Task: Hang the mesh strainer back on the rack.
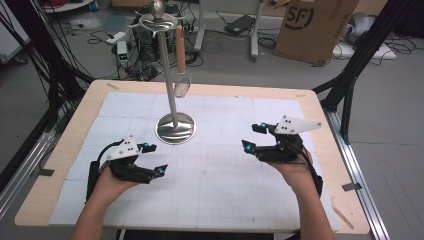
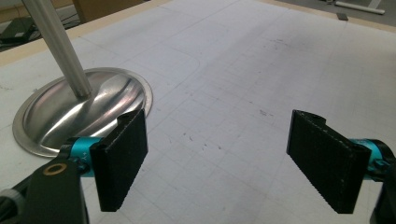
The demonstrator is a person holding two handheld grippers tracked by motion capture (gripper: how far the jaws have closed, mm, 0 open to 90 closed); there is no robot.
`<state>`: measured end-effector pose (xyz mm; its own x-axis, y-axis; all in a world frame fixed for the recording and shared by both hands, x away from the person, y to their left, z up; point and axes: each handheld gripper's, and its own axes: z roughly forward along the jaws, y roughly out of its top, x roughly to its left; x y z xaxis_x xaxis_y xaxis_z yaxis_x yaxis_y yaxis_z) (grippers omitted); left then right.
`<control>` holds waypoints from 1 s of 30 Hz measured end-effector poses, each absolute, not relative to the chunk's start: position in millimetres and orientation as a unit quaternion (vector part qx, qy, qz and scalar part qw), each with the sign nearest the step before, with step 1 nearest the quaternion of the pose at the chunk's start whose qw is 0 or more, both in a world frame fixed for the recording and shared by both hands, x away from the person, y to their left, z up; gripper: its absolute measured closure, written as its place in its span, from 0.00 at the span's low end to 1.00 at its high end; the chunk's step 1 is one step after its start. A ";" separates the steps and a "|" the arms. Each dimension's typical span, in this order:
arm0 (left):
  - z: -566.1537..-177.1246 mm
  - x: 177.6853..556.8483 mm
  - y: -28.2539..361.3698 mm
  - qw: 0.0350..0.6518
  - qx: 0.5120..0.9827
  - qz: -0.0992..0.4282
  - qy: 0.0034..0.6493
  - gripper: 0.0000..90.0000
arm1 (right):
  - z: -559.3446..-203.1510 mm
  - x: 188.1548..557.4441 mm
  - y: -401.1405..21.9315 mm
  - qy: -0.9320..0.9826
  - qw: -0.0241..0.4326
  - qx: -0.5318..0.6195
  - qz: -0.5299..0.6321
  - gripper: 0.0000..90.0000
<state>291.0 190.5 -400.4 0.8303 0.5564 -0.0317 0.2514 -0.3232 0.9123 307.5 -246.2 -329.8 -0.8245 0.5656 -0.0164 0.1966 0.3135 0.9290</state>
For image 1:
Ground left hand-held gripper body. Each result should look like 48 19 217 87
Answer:
105 137 157 185

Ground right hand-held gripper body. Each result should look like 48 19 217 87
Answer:
255 114 324 164

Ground steel stand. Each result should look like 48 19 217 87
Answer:
128 0 198 146

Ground mesh strainer with wooden handle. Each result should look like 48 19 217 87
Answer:
173 23 192 99

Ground person's left hand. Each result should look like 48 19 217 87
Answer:
91 165 140 205

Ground person's right hand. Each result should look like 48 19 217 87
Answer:
267 149 317 198

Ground white grid mat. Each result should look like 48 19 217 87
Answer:
48 91 339 233

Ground white metal floor stand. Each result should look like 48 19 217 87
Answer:
194 0 265 63

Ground brown cardboard box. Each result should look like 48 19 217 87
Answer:
273 0 362 66

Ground white device with green display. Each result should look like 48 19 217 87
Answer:
116 40 130 68

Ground black computer tower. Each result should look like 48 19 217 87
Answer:
131 25 162 63

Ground flat black box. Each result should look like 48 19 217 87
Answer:
224 14 256 36

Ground thin wooden stick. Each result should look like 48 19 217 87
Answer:
331 203 355 231

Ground white power strip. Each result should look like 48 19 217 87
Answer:
105 30 130 46

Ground grey rounded device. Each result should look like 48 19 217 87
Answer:
345 11 377 45

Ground white round table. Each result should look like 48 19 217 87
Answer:
42 0 98 14

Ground white cabinet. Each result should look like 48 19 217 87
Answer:
0 8 32 65

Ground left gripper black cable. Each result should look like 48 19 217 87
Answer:
85 139 125 203

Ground aluminium rail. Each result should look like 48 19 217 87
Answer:
323 109 392 240
0 129 57 219

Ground black frame post with cables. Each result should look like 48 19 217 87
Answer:
5 0 95 125

